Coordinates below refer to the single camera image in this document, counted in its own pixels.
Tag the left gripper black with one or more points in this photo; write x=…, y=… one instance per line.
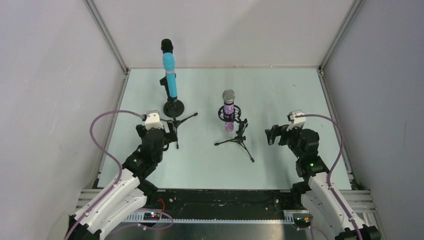
x=158, y=133

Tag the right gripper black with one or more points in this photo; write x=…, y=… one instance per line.
x=284, y=134

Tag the tripod stand with double clamp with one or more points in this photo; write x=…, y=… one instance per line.
x=177, y=123

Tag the round base clip mic stand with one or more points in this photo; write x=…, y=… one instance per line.
x=173, y=107

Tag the tripod stand with shock mount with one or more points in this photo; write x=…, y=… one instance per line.
x=240, y=133

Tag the purple glitter microphone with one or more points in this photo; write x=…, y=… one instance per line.
x=228, y=97

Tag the teal blue microphone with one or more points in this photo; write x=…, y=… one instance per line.
x=168, y=62

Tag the black microphone orange end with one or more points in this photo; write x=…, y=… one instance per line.
x=167, y=46

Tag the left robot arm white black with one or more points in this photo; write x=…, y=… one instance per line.
x=127, y=192

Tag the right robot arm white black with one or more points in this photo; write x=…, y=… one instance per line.
x=317, y=192

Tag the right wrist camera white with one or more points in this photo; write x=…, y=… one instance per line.
x=297, y=119

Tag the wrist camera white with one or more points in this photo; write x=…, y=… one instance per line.
x=297, y=119
x=153, y=120

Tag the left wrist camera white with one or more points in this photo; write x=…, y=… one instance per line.
x=153, y=120

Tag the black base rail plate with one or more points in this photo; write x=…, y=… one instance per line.
x=226, y=205

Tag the left aluminium frame post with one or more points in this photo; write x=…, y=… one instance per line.
x=107, y=36

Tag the aluminium frame post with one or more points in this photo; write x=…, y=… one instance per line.
x=107, y=36
x=340, y=33

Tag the right aluminium frame post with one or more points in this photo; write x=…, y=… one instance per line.
x=340, y=33

